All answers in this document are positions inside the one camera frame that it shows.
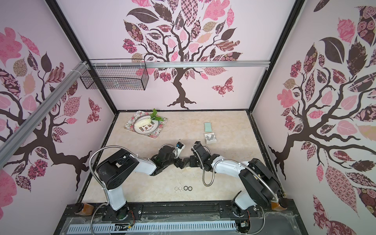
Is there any black wire basket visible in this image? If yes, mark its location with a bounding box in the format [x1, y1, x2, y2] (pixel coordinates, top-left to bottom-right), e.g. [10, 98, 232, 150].
[80, 59, 149, 91]

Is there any left amber spice jar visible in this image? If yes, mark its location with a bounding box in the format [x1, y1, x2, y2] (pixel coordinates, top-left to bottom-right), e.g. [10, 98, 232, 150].
[74, 202, 95, 216]

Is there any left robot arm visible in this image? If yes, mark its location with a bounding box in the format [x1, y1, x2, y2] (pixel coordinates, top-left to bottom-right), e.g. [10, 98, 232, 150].
[90, 142, 185, 211]

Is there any green leaf sprig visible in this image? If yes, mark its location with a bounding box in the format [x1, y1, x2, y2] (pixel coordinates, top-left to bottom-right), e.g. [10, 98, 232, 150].
[150, 109, 164, 122]

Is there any aluminium rail left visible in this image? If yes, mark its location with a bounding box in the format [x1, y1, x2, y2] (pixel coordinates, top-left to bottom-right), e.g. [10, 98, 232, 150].
[1, 61, 89, 168]

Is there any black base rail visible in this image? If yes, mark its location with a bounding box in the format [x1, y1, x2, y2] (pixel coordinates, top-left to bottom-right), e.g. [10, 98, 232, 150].
[63, 199, 294, 221]

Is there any floral round plate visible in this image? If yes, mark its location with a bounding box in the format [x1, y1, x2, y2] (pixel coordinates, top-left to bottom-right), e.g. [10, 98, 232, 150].
[133, 115, 159, 135]

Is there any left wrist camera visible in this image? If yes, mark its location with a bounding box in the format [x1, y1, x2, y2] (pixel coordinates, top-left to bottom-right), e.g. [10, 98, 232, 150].
[175, 142, 185, 151]

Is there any white cable duct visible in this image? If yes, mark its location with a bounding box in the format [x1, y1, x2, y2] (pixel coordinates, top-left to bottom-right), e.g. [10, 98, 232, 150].
[61, 220, 238, 235]

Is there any floral square tray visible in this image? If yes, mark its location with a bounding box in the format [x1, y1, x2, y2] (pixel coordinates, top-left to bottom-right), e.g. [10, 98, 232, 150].
[124, 111, 168, 139]

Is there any amber spice jar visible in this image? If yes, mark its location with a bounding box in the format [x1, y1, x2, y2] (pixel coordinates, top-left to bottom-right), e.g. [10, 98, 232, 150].
[271, 198, 288, 212]
[74, 202, 95, 216]

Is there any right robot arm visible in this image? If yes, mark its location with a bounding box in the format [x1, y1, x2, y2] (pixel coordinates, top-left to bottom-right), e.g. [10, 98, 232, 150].
[191, 142, 281, 211]

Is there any right amber spice jar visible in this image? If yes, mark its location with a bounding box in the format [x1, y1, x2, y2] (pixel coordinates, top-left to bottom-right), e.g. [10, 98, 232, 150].
[271, 198, 288, 212]

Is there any white gift box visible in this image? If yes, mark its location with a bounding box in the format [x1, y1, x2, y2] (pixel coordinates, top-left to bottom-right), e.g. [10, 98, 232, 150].
[204, 132, 217, 145]

